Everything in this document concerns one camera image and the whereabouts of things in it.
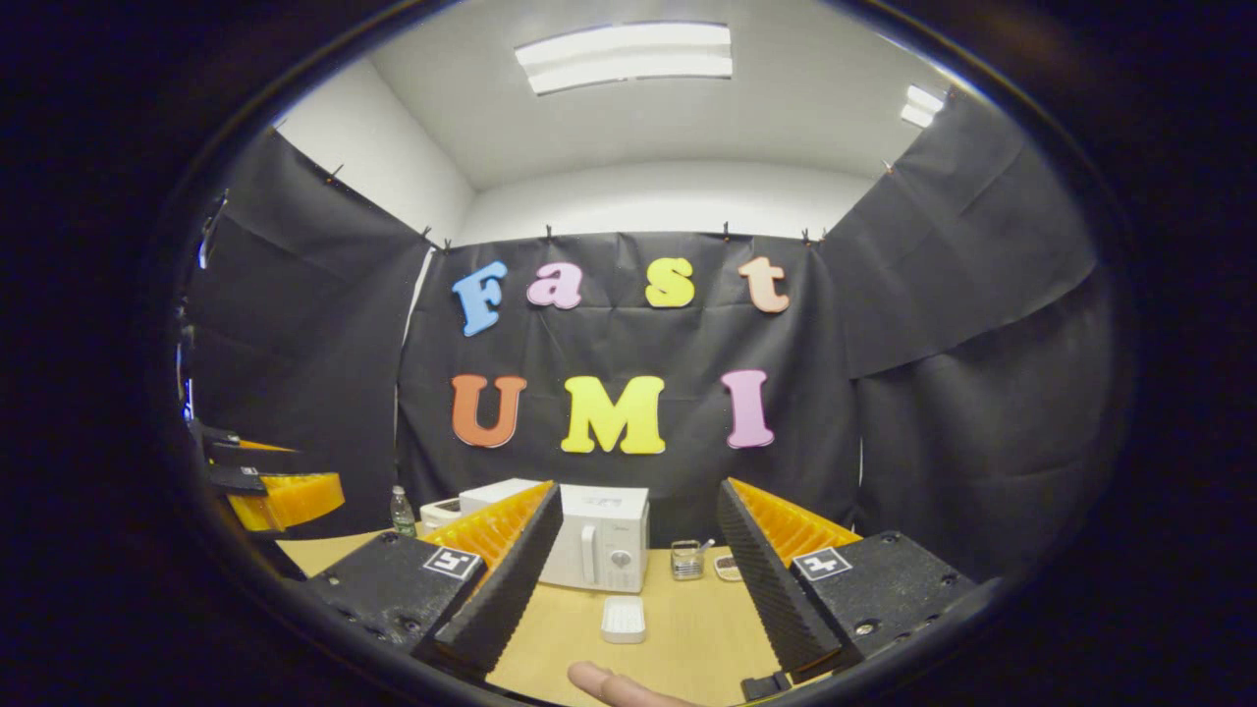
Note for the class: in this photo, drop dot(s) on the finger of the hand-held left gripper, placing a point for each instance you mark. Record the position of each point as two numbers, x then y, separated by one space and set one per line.
236 480
250 459

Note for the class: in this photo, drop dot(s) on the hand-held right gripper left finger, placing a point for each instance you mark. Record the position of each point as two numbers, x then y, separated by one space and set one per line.
506 589

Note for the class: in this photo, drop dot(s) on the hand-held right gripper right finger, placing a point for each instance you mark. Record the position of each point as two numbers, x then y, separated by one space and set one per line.
771 589

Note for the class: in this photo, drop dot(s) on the white microwave oven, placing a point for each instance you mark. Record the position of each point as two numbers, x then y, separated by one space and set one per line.
609 530

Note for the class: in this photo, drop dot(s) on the white divided bean plate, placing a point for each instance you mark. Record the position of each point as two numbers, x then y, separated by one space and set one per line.
728 568

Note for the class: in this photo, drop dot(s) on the white toaster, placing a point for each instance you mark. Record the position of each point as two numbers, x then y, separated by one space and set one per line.
440 513

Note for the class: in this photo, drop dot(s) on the small white rectangular dish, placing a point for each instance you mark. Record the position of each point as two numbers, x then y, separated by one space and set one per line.
624 619

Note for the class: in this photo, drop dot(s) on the clear green-label plastic bottle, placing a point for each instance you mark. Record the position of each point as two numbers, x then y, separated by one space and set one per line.
403 516

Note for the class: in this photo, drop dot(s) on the small ceiling light panel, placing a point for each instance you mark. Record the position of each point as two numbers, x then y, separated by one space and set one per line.
923 106

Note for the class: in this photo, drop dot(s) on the large ceiling light panel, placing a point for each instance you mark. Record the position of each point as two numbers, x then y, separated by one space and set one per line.
628 59

